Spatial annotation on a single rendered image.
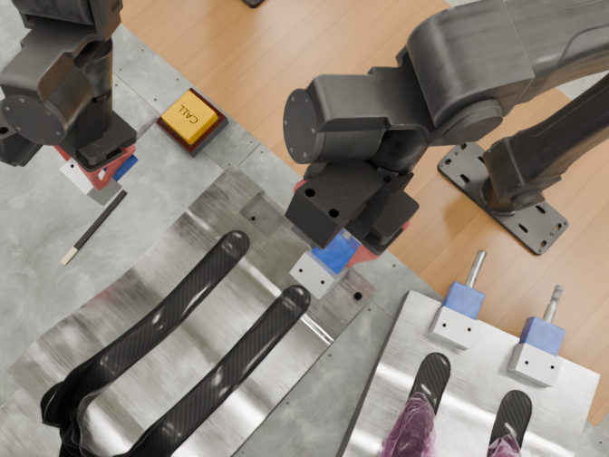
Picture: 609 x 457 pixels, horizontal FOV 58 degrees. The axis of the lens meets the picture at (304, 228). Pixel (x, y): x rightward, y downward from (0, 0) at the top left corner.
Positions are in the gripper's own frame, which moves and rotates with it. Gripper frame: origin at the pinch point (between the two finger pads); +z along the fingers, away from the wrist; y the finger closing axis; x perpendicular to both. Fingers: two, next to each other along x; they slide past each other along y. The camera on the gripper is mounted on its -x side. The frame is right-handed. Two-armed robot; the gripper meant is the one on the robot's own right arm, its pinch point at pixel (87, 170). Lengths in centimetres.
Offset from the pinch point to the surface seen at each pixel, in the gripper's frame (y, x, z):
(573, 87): 40, 151, 29
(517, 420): 60, 16, 3
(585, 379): 63, 25, -2
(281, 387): 35.3, 0.0, 7.6
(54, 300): 2.3, -8.1, 21.4
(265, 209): 17.6, 15.1, 2.2
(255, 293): 25.0, 5.5, 4.4
